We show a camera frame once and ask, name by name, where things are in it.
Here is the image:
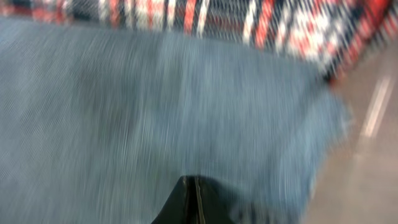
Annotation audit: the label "clear plastic storage bin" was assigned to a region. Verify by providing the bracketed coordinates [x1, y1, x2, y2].
[303, 41, 397, 223]

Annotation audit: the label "red blue plaid shirt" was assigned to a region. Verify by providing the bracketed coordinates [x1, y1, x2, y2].
[1, 0, 397, 78]

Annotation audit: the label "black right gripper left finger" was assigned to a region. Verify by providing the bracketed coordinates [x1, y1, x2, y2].
[152, 176, 197, 224]

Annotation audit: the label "blue jeans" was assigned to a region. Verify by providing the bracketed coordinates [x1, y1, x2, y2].
[1, 18, 349, 223]

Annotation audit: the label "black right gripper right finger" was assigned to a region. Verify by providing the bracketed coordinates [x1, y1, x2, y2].
[195, 176, 234, 224]

